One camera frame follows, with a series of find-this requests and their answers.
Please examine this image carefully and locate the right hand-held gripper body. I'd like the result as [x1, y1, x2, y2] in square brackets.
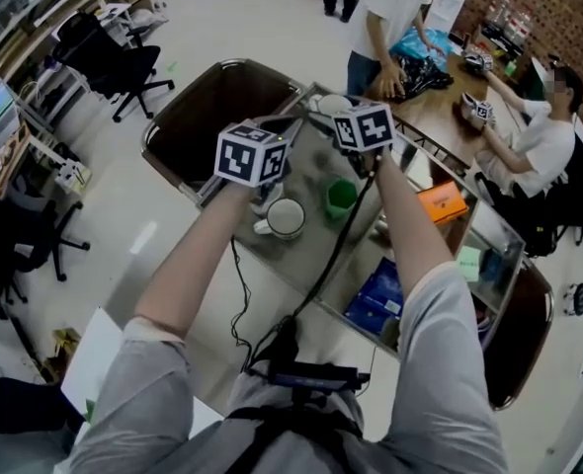
[331, 102, 398, 178]

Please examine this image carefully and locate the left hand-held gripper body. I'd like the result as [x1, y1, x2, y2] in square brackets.
[213, 121, 293, 202]

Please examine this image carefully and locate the white mug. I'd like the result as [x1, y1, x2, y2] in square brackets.
[252, 197, 306, 242]

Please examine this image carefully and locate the green cup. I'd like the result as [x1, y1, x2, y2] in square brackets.
[324, 178, 360, 222]

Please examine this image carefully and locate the wooden trolley cart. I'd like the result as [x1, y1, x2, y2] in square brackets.
[140, 58, 555, 411]

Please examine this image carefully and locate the person's left forearm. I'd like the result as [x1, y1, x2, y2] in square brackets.
[133, 179, 252, 341]

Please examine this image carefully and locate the person's right forearm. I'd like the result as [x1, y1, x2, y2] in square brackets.
[373, 149, 457, 295]

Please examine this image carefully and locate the black plastic bag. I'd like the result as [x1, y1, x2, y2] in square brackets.
[393, 55, 456, 102]

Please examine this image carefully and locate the wooden table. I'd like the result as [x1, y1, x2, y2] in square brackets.
[365, 49, 525, 180]

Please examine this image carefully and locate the blue plastic bag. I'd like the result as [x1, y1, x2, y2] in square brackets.
[387, 27, 452, 59]

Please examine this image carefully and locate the orange box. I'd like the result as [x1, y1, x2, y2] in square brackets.
[415, 181, 470, 225]

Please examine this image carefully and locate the green paper note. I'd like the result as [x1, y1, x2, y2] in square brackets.
[456, 245, 482, 282]

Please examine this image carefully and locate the clear water jug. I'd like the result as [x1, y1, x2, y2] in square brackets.
[486, 0, 510, 27]
[511, 5, 535, 34]

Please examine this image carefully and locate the blue packet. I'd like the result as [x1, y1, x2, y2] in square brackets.
[343, 257, 405, 336]

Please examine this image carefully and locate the dark green bag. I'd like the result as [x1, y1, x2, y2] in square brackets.
[517, 55, 552, 99]

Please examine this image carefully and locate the white patterned box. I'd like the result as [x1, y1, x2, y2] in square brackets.
[55, 159, 93, 196]

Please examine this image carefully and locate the small blue item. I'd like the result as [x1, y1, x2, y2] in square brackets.
[478, 249, 506, 285]

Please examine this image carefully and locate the person's left black shoe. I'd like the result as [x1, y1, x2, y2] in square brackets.
[264, 313, 301, 364]

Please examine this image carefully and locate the black chest-mounted device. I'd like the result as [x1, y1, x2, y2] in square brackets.
[265, 359, 373, 393]

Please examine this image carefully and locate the cluttered work desk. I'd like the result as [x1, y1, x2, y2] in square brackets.
[0, 116, 93, 201]

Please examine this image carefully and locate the white table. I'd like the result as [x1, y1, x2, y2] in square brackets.
[60, 306, 226, 436]

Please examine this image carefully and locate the person's grey shirt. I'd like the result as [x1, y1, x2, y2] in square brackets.
[66, 259, 510, 474]

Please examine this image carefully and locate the white storage shelf rack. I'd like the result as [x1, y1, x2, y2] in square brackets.
[0, 0, 155, 86]

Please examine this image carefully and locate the yellow white bag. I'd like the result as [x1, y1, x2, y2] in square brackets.
[47, 327, 83, 383]

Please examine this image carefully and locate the round white floor device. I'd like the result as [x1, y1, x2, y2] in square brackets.
[562, 280, 583, 317]

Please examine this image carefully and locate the black chest harness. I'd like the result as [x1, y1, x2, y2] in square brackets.
[224, 405, 367, 474]

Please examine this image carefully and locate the thick black gripper cable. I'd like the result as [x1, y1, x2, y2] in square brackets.
[244, 150, 386, 379]

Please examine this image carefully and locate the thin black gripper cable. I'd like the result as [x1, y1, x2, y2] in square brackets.
[228, 236, 254, 364]

